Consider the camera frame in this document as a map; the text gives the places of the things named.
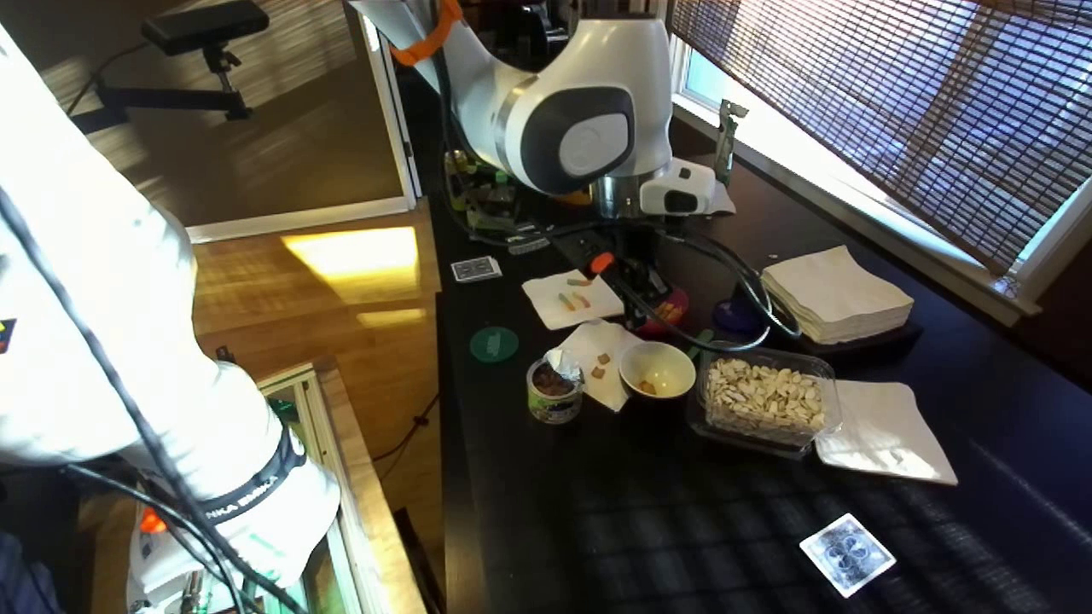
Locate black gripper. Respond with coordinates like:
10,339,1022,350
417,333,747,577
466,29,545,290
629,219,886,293
567,216,704,341

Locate silver foil can seal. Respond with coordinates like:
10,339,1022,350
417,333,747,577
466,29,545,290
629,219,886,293
543,344,591,386

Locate yellow green snack can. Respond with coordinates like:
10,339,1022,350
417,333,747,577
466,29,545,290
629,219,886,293
521,350,587,429

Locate red bowl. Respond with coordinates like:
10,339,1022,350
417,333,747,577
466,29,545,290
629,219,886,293
646,290,696,333

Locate white bowl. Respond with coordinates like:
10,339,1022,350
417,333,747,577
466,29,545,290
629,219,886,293
617,339,699,401

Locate white napkin with gummy candies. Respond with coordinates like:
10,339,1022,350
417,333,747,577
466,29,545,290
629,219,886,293
519,266,629,333

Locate clear plastic container of popcorn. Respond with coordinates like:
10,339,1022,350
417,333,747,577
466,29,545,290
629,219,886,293
682,339,844,460

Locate white remote device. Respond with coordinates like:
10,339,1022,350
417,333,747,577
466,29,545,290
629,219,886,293
504,227,555,255

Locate stack of white napkins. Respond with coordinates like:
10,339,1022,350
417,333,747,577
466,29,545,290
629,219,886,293
758,242,916,347

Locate round green plastic lid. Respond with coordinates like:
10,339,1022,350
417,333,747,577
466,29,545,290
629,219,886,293
466,324,521,366

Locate blue playing card deck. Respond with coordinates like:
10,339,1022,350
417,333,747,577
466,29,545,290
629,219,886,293
448,251,504,288

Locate brown slatted window blind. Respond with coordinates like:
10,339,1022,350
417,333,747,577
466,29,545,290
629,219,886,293
665,0,1092,277

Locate blue patterned playing card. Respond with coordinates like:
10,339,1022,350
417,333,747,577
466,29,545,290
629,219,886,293
795,509,899,601

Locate wooden robot platform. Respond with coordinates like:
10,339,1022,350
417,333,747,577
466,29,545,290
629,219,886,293
251,357,430,614

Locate orange velcro strap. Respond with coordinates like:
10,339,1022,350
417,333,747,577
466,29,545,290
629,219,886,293
388,0,466,69

